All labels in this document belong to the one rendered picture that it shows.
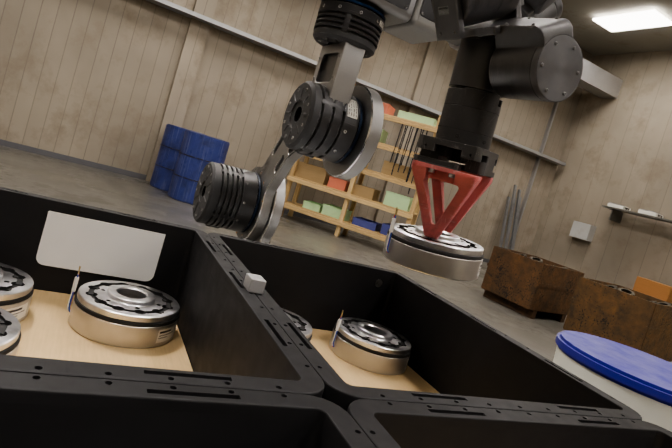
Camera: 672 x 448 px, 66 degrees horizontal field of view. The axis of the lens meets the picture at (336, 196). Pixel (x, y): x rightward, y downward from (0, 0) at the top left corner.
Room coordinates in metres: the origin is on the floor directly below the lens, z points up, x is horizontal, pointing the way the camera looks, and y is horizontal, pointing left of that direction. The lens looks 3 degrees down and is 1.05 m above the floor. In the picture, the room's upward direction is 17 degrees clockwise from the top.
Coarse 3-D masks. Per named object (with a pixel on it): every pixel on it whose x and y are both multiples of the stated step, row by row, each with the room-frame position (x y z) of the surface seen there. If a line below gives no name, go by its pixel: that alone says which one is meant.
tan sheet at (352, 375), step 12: (312, 336) 0.67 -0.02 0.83; (324, 336) 0.69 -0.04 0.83; (324, 348) 0.64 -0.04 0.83; (336, 360) 0.61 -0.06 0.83; (336, 372) 0.58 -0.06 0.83; (348, 372) 0.59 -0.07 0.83; (360, 372) 0.60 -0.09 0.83; (372, 372) 0.61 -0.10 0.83; (408, 372) 0.65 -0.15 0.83; (360, 384) 0.56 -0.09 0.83; (372, 384) 0.57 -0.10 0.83; (384, 384) 0.59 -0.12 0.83; (396, 384) 0.60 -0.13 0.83; (408, 384) 0.61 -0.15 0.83; (420, 384) 0.62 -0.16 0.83
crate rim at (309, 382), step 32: (0, 192) 0.53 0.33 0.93; (160, 224) 0.61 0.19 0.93; (224, 256) 0.53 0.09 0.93; (256, 320) 0.38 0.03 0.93; (288, 352) 0.33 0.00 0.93; (192, 384) 0.25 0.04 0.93; (224, 384) 0.26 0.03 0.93; (256, 384) 0.27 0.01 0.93; (288, 384) 0.28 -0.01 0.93; (320, 384) 0.29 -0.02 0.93
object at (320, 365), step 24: (216, 240) 0.60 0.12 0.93; (240, 240) 0.65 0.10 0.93; (240, 264) 0.52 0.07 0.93; (336, 264) 0.71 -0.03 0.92; (360, 264) 0.74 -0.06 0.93; (456, 312) 0.63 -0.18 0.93; (288, 336) 0.36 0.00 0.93; (504, 336) 0.56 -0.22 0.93; (312, 360) 0.33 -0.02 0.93; (336, 384) 0.30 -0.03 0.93; (576, 384) 0.47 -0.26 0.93; (504, 408) 0.34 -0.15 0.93; (528, 408) 0.36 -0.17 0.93; (552, 408) 0.37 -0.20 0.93; (576, 408) 0.39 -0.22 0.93; (600, 408) 0.41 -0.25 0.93; (624, 408) 0.43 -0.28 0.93
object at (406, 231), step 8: (400, 224) 0.58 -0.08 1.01; (408, 224) 0.59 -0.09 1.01; (392, 232) 0.54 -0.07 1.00; (400, 232) 0.53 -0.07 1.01; (408, 232) 0.54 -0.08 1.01; (416, 232) 0.55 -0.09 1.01; (408, 240) 0.52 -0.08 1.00; (416, 240) 0.51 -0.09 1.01; (424, 240) 0.51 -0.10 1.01; (432, 240) 0.52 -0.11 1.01; (440, 240) 0.53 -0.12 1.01; (464, 240) 0.58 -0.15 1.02; (440, 248) 0.50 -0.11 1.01; (448, 248) 0.50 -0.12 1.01; (456, 248) 0.50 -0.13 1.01; (464, 248) 0.51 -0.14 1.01; (472, 248) 0.52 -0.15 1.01; (480, 248) 0.54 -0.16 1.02
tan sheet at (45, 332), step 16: (32, 304) 0.52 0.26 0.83; (48, 304) 0.53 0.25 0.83; (64, 304) 0.54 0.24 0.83; (32, 320) 0.48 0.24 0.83; (48, 320) 0.49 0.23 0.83; (64, 320) 0.50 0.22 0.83; (32, 336) 0.45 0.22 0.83; (48, 336) 0.46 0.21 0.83; (64, 336) 0.47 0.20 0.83; (80, 336) 0.48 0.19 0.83; (176, 336) 0.54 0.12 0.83; (32, 352) 0.42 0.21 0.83; (48, 352) 0.43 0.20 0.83; (64, 352) 0.44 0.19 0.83; (80, 352) 0.45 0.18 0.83; (96, 352) 0.46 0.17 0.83; (112, 352) 0.47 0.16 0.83; (128, 352) 0.48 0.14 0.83; (144, 352) 0.49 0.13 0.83; (160, 352) 0.50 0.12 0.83; (176, 352) 0.51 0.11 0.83; (160, 368) 0.46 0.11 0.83; (176, 368) 0.47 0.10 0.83
